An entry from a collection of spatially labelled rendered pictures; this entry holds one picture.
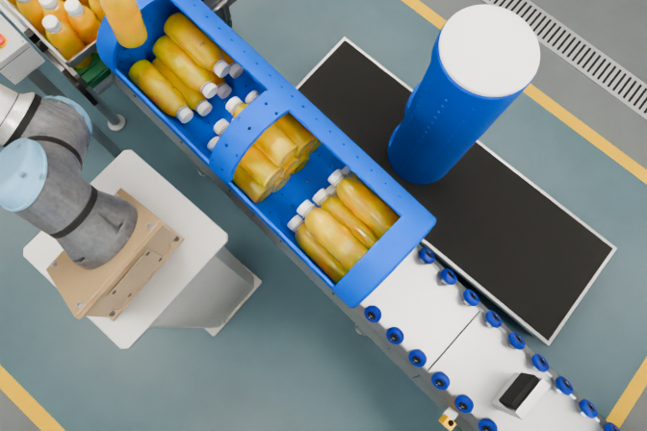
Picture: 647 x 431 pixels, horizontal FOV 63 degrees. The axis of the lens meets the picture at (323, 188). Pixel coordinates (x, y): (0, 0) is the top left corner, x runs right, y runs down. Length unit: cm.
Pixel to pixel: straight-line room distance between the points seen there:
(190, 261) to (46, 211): 33
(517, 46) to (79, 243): 119
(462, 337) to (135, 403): 145
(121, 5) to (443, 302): 101
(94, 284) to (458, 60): 104
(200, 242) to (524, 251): 152
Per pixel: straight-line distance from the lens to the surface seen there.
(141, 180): 125
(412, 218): 113
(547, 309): 237
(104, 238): 104
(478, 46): 154
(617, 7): 322
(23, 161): 100
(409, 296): 140
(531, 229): 239
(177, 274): 119
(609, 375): 265
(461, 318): 143
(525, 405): 132
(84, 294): 106
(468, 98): 150
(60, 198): 101
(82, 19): 158
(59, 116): 111
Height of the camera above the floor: 230
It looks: 75 degrees down
